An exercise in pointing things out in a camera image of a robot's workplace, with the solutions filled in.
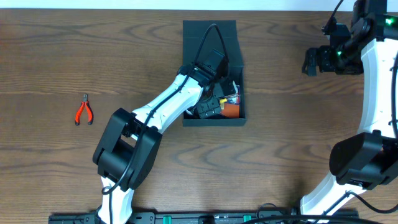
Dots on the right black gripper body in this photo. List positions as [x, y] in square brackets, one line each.
[346, 58]

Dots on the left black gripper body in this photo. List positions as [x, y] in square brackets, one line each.
[208, 107]

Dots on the orange scraper wooden handle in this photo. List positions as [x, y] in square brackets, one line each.
[231, 111]

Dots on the blue drill bit case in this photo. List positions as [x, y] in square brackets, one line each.
[236, 98]

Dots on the dark green box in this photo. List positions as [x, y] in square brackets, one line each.
[192, 34]

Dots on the red handled pliers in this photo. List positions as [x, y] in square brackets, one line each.
[84, 106]

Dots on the black yellow screwdriver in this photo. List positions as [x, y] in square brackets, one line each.
[223, 101]

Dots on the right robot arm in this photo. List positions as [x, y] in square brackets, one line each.
[368, 47]

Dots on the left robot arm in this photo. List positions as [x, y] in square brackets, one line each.
[127, 149]

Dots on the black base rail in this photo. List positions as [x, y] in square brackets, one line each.
[153, 217]

